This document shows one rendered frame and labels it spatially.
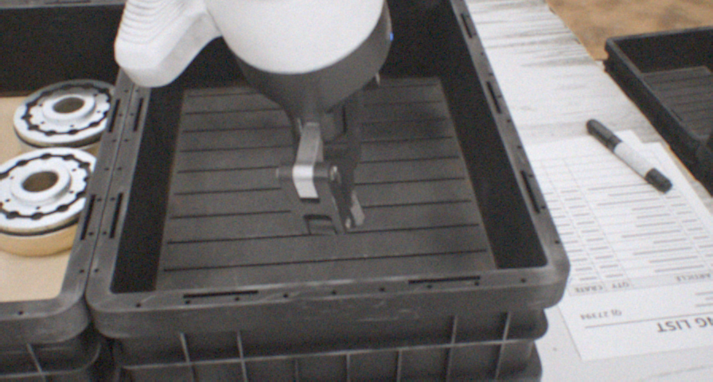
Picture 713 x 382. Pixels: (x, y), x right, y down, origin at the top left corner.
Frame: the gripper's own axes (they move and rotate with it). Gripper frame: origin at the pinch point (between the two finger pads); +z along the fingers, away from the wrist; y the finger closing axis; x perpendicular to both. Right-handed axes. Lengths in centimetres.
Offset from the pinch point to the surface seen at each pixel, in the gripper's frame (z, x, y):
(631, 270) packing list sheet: 37.6, -21.8, 5.5
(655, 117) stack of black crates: 108, -39, 63
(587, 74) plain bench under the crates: 53, -20, 39
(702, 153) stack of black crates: 98, -45, 50
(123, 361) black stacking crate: 5.7, 14.7, -13.0
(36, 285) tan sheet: 11.8, 26.5, -6.7
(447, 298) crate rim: 4.7, -5.9, -7.8
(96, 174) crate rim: 4.6, 19.3, -0.4
